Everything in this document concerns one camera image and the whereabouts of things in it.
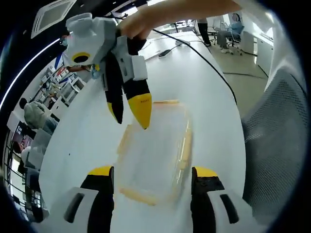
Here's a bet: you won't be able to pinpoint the person's right hand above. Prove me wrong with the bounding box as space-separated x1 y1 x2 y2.
120 5 171 40

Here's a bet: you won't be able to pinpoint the ceiling air vent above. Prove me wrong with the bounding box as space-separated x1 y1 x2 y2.
31 0 78 39

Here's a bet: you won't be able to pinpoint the white cabinet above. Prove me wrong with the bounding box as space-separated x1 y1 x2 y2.
242 31 274 76

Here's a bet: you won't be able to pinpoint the clear plastic buckle container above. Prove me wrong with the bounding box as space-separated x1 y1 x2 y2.
121 105 190 201

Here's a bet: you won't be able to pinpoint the storage shelves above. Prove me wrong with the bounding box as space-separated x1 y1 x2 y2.
33 65 86 108

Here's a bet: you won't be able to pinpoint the grey mesh office chair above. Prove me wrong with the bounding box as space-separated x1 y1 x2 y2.
240 67 311 220

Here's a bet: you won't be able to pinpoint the long ceiling light strip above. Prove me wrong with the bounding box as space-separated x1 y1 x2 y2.
0 38 64 108

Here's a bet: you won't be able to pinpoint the black cable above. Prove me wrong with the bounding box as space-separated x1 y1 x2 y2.
152 28 239 105

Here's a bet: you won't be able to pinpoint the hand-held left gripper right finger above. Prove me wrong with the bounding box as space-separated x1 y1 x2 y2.
190 166 258 233

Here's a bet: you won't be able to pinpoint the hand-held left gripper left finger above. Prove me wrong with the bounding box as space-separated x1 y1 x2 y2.
48 165 115 233

